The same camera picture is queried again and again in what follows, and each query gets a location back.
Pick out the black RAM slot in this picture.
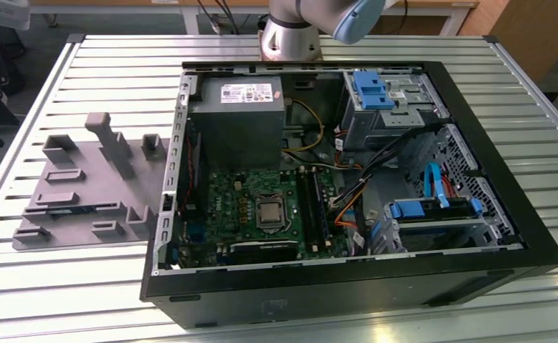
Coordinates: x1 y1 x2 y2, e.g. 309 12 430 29
297 166 321 253

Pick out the black mesh waste bin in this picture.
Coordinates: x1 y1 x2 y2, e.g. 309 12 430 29
2 14 29 99

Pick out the grey parts rack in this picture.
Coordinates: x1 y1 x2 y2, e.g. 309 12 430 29
11 111 173 252

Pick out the grey power supply unit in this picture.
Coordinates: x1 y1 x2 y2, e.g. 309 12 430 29
186 76 287 169

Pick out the green motherboard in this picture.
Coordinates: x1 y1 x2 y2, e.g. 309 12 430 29
206 167 357 267

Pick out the metal socket cover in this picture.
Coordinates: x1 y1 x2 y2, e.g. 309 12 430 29
254 192 290 233

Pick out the silver CPU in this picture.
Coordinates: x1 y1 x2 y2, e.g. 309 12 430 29
258 203 283 222

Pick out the black graphics card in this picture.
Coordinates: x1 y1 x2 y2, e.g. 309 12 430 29
215 238 302 266

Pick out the blue plastic drive latch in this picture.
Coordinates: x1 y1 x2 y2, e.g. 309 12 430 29
353 71 397 111

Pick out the silver metal drive cage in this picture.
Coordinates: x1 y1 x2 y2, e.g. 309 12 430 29
339 69 452 151

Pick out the black PC case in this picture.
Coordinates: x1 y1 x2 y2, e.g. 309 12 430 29
139 60 558 329

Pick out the hard disk in blue carrier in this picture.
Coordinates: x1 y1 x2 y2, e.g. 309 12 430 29
386 198 484 224

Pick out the silver metal disk bay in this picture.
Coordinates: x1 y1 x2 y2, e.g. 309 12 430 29
381 198 506 257

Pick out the brown wooden cabinet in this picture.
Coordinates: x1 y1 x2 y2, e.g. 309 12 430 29
490 0 558 84

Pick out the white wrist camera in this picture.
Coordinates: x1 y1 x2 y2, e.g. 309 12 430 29
0 0 33 31

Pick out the wooden desk white frame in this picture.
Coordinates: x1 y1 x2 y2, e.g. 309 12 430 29
181 0 481 36
29 0 185 16

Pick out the grey cable with connector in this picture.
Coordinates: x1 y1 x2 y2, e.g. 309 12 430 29
197 0 242 36

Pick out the yellow wire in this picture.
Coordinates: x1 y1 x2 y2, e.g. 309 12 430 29
281 99 326 155

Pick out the orange wire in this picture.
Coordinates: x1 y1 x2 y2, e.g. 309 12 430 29
333 192 363 229

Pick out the black cable bundle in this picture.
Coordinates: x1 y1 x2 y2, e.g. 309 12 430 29
329 123 445 212

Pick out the blue data cable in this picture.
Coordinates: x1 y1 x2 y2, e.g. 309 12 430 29
423 162 452 209

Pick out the red flat data cable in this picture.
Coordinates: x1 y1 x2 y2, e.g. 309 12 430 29
440 173 460 197

